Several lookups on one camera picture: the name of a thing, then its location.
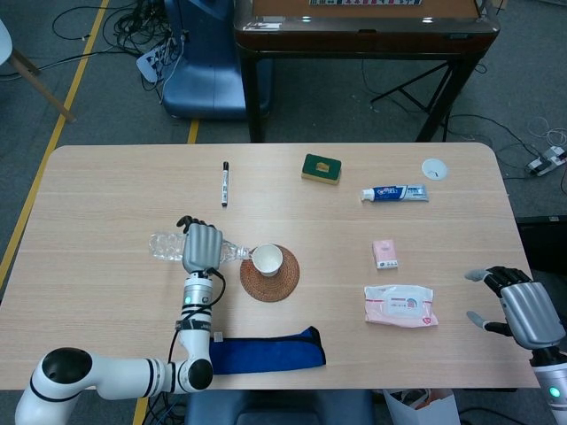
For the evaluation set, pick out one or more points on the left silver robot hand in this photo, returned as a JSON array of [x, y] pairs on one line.
[[201, 248]]

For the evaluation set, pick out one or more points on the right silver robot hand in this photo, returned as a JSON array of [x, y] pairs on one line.
[[529, 312]]

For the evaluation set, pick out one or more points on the clear plastic bottle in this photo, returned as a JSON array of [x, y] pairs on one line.
[[166, 247]]

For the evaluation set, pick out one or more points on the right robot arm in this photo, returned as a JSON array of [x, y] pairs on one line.
[[551, 385]]

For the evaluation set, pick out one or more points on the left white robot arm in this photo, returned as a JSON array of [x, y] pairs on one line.
[[124, 372]]

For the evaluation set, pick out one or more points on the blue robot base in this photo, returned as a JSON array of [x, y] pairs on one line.
[[208, 79]]

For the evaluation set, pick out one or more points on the white floral paper cup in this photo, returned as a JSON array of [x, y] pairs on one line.
[[267, 260]]

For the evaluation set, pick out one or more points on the round woven rattan coaster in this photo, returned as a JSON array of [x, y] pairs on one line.
[[270, 290]]

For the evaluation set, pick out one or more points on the black white marker pen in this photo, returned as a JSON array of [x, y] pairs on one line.
[[225, 186]]

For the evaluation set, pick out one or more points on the black box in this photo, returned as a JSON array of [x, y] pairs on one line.
[[545, 241]]

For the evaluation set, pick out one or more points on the blue cloth with black trim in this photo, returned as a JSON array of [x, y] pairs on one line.
[[266, 356]]

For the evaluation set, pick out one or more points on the pink wet wipes pack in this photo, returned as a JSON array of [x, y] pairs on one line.
[[398, 305]]

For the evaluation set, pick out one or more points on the green small box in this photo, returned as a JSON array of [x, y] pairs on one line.
[[321, 168]]

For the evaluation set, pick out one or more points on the white paper bag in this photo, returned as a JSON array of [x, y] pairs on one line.
[[421, 407]]

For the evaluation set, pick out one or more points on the white power strip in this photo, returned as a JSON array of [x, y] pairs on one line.
[[547, 160]]

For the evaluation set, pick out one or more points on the small pink tissue pack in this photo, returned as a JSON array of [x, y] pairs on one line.
[[384, 254]]

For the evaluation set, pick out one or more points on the blue white toothpaste tube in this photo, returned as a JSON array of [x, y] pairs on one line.
[[394, 193]]

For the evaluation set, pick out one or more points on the white multi-socket with plugs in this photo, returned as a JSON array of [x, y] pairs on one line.
[[153, 62]]

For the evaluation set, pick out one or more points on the black tripod stand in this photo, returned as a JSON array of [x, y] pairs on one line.
[[412, 95]]

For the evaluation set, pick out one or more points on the white chair with wooden legs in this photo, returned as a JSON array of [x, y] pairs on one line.
[[26, 71]]

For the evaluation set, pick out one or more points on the brown mahjong table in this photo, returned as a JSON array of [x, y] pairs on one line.
[[363, 37]]

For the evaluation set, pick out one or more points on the row of face-up mahjong tiles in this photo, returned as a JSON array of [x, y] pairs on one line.
[[363, 2]]

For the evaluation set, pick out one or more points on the dark blue robot pedestal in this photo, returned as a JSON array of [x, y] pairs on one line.
[[283, 407]]

